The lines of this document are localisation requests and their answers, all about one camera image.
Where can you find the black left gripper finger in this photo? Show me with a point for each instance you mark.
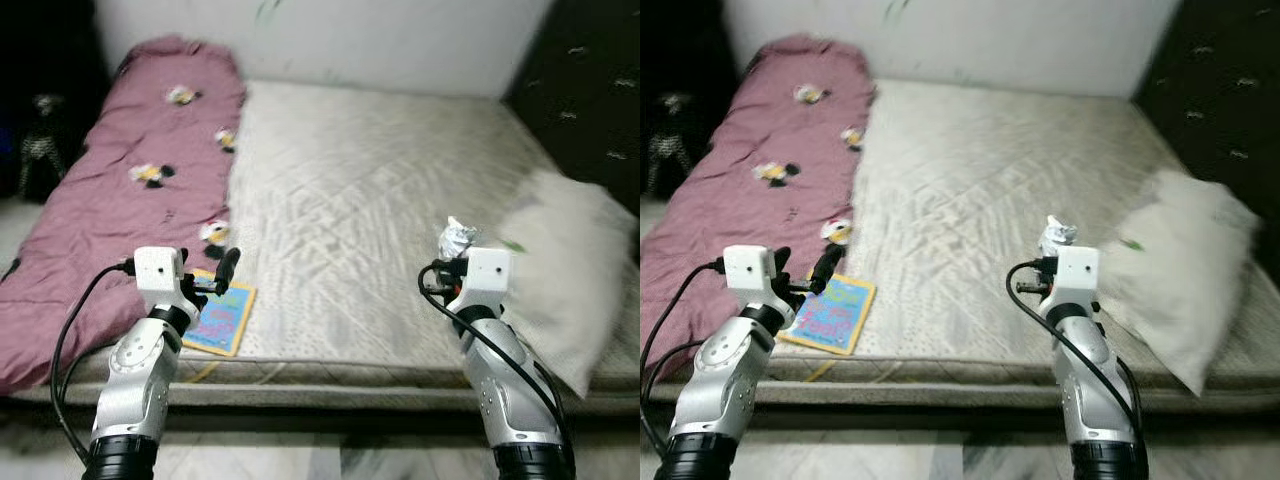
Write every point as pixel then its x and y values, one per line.
pixel 826 270
pixel 228 270

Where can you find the colourful children's book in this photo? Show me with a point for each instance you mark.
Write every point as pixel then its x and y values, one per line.
pixel 225 320
pixel 835 315

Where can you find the white pillow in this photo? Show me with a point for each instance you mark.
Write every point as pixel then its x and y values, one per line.
pixel 1180 270
pixel 565 270

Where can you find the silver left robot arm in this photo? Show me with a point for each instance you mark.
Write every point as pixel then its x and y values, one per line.
pixel 720 390
pixel 135 385

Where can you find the white patterned mattress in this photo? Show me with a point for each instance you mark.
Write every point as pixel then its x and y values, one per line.
pixel 980 200
pixel 350 210

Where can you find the black white spotted toy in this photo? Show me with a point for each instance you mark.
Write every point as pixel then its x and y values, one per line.
pixel 42 150
pixel 668 150

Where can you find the dark tufted headboard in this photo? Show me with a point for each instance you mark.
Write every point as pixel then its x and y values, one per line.
pixel 1215 90
pixel 585 90

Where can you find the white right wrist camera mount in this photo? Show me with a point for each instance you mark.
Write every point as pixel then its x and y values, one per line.
pixel 1078 272
pixel 485 272

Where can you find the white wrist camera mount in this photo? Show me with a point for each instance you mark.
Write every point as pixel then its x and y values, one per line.
pixel 1078 272
pixel 750 272
pixel 485 272
pixel 158 272

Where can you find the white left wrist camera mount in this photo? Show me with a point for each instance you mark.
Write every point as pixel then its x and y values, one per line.
pixel 158 272
pixel 750 272

